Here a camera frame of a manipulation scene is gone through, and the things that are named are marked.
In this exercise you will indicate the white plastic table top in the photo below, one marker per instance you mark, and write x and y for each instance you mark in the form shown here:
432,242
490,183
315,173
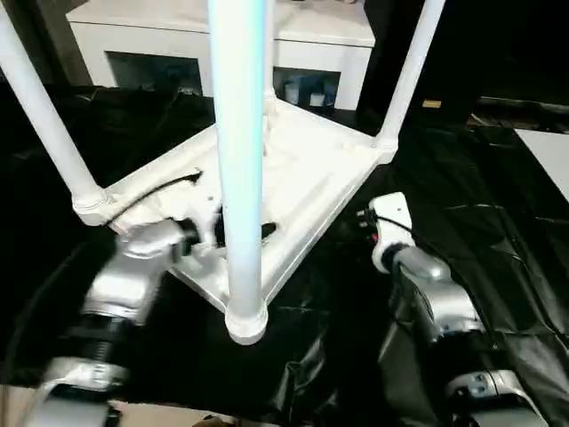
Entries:
311,187

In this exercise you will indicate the white plastic table leg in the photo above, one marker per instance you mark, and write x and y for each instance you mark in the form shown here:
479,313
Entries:
44,111
238,155
268,53
409,66

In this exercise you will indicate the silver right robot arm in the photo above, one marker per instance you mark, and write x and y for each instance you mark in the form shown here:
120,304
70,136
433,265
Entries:
444,293

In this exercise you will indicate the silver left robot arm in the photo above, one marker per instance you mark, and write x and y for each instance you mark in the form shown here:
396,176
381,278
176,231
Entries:
124,276

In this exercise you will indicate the black table mat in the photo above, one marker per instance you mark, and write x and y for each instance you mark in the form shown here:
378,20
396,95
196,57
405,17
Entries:
489,267

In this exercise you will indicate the white jar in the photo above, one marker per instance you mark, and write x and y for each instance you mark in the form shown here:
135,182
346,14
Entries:
316,99
291,91

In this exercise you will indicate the small yellow label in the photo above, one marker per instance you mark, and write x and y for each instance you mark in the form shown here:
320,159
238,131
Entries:
431,104

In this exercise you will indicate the white flat board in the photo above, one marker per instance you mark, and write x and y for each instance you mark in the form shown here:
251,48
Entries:
551,155

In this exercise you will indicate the long black bar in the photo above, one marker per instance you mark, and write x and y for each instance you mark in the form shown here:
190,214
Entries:
524,102

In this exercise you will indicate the white sideboard cabinet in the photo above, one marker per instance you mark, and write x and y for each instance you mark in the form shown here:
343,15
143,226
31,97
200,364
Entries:
146,35

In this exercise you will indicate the grey pleated curtain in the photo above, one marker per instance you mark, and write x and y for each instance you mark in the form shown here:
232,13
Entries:
58,53

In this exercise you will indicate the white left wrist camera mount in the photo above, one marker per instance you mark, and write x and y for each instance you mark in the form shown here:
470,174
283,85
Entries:
204,213

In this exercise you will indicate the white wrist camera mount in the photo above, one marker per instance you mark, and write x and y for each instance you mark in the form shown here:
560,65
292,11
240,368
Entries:
393,213
204,213

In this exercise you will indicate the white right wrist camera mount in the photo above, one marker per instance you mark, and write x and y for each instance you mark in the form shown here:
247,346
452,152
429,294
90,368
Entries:
393,213

